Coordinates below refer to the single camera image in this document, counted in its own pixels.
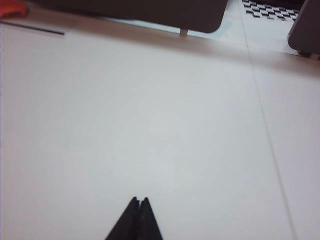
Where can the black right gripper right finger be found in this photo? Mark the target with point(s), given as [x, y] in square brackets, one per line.
[148, 225]

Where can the orange cloth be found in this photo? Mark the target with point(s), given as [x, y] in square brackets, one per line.
[11, 8]

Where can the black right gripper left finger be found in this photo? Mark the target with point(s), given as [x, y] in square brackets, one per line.
[125, 225]

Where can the large grey-brown desk divider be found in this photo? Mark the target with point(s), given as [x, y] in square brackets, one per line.
[150, 12]

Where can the small grey-brown desk divider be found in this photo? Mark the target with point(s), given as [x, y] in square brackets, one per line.
[307, 32]

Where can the black white checkered mat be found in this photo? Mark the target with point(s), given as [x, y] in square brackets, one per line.
[270, 8]

